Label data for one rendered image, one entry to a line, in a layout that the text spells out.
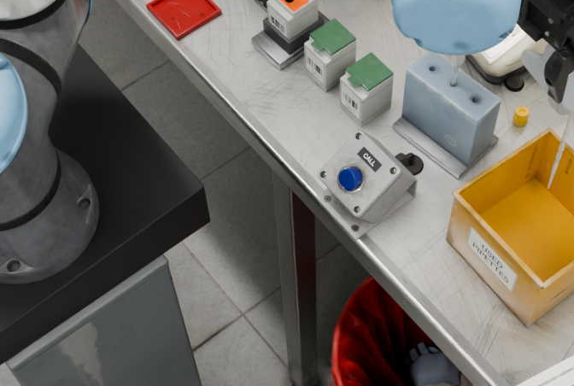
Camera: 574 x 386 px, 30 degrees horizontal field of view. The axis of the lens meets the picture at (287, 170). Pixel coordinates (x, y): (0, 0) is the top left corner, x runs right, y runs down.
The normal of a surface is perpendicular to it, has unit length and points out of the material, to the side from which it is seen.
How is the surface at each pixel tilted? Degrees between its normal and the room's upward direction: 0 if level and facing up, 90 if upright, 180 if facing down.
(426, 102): 90
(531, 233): 0
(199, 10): 0
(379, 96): 90
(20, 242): 74
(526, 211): 0
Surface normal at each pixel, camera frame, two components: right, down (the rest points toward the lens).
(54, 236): 0.63, 0.42
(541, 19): -0.81, 0.51
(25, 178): 0.80, 0.49
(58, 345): 0.62, 0.66
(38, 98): 0.90, -0.04
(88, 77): -0.08, -0.49
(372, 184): -0.42, -0.18
